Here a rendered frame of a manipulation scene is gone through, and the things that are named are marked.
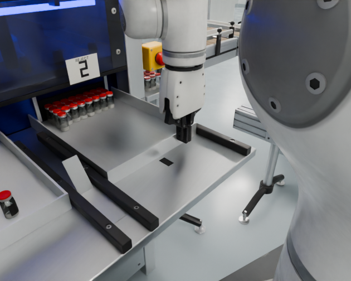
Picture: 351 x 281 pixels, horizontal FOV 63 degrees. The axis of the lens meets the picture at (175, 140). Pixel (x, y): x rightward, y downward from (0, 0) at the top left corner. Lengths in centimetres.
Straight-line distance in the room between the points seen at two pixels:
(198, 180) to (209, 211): 117
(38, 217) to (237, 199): 145
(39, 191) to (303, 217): 48
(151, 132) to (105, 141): 12
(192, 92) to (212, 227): 117
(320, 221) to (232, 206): 160
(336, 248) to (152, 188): 40
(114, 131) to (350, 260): 61
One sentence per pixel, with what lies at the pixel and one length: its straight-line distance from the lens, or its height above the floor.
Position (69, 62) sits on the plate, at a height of 104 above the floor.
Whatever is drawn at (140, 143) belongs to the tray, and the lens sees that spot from 68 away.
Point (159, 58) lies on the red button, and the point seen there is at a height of 100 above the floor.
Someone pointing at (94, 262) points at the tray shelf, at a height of 88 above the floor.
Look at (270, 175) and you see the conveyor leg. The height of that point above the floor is 21.
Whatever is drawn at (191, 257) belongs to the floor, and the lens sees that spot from 153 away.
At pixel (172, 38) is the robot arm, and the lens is 53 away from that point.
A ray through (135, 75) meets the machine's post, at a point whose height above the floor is 96.
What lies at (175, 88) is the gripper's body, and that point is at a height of 104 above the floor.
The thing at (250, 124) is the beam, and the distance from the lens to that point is 160.
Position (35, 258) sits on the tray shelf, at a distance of 49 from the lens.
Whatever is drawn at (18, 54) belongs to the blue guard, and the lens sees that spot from 69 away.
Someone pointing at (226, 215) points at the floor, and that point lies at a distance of 173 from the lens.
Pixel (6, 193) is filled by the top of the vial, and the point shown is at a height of 93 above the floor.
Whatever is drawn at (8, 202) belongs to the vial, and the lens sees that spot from 54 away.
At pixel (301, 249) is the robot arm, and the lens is 24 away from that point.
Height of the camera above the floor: 125
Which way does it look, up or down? 32 degrees down
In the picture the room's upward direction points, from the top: straight up
